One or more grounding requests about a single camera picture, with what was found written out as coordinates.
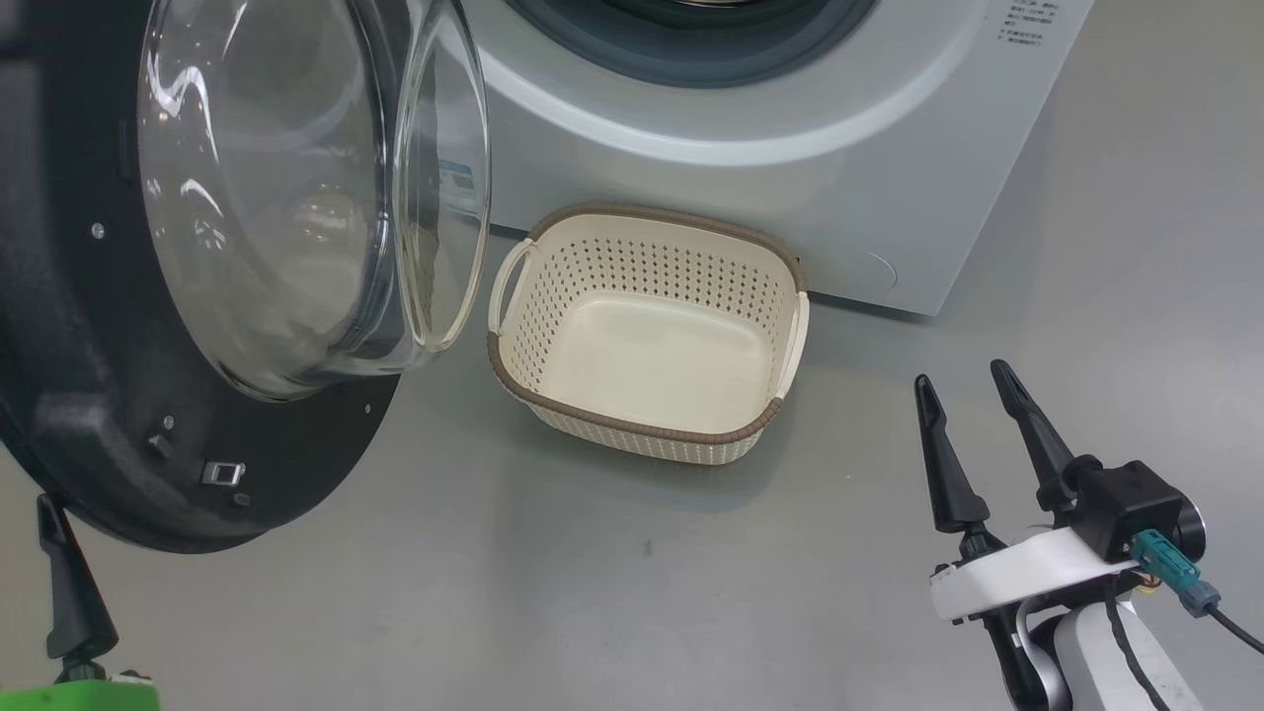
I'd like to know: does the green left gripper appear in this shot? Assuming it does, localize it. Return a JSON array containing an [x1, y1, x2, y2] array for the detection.
[[0, 494, 161, 711]]

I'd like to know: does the round white filter cover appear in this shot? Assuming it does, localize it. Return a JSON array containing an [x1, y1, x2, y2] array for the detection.
[[849, 250, 900, 297]]

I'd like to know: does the teal right camera cable connector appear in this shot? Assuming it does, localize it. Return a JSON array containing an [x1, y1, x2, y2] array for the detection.
[[1131, 528, 1264, 655]]

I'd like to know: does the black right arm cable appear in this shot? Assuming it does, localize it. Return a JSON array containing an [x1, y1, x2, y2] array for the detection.
[[1104, 592, 1176, 711]]

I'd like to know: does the cream perforated laundry basket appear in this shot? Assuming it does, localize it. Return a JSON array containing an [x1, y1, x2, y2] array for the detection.
[[487, 202, 811, 465]]

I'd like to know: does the washing machine door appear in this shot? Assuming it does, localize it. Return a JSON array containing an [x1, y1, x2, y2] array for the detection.
[[0, 0, 492, 554]]

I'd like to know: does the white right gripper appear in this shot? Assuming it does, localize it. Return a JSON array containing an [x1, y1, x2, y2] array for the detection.
[[913, 358, 1142, 623]]

